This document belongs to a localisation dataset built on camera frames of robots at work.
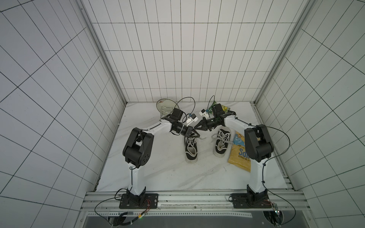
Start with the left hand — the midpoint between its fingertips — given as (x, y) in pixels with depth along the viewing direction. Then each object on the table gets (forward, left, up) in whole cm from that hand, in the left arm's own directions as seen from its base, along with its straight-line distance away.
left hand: (196, 137), depth 85 cm
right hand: (+8, +3, -2) cm, 9 cm away
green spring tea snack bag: (+33, -26, -10) cm, 43 cm away
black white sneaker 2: (+2, -18, -8) cm, 20 cm away
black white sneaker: (-4, +3, -7) cm, 9 cm away
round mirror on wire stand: (+25, +21, +1) cm, 33 cm away
